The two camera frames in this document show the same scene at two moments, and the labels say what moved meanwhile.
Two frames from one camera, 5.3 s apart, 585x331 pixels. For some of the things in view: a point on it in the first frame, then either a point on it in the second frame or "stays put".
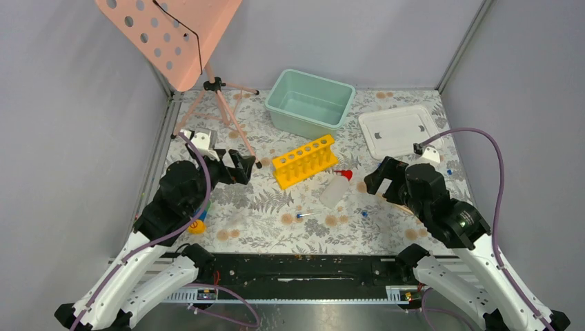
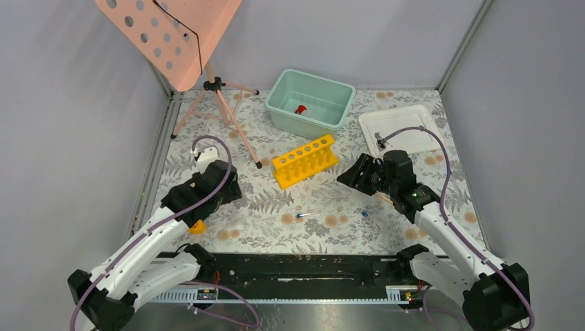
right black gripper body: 391,168 → 372,177
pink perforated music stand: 177,36 stays put
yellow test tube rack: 295,167 stays put
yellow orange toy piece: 196,227 stays put
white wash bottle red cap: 336,188 → 300,109
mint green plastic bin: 307,105 stays put
